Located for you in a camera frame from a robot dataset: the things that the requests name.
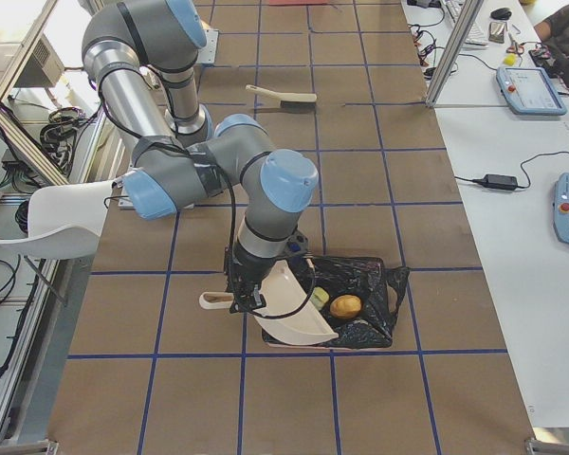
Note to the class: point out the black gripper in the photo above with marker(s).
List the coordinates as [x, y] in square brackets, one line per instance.
[249, 271]

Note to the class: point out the cream plastic dustpan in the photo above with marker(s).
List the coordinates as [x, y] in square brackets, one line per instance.
[283, 294]

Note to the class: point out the cream hand brush black bristles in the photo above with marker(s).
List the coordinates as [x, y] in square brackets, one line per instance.
[286, 99]

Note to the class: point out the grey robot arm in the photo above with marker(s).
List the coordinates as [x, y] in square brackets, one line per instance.
[141, 56]

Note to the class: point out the green white trash piece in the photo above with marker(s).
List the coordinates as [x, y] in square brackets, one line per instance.
[319, 297]

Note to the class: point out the yellow potato trash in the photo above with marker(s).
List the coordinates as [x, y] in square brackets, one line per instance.
[345, 307]

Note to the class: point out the pink bin with black bag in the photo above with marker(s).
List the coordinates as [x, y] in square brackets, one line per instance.
[380, 288]

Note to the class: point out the white moulded chair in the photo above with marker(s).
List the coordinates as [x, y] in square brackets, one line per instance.
[64, 222]

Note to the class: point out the black power adapter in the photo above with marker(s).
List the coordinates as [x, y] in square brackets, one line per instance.
[497, 182]

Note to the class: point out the blue teach pendant far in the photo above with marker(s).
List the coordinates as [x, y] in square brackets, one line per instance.
[528, 91]

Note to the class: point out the yellow block on desk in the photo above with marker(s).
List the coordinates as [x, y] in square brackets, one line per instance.
[509, 59]

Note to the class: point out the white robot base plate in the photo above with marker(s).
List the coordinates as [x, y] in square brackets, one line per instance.
[207, 54]

